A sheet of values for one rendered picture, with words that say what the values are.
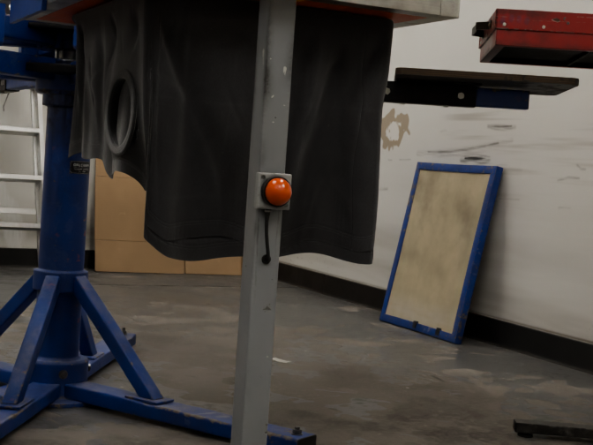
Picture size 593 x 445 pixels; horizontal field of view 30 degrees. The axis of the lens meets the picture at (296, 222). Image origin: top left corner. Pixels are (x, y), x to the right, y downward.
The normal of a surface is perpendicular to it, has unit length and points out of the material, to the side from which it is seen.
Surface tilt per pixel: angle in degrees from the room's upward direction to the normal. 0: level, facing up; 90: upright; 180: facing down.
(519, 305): 90
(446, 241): 79
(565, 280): 90
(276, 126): 90
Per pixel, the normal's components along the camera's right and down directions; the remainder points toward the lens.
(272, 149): 0.43, 0.07
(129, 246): 0.44, -0.18
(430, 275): -0.87, -0.24
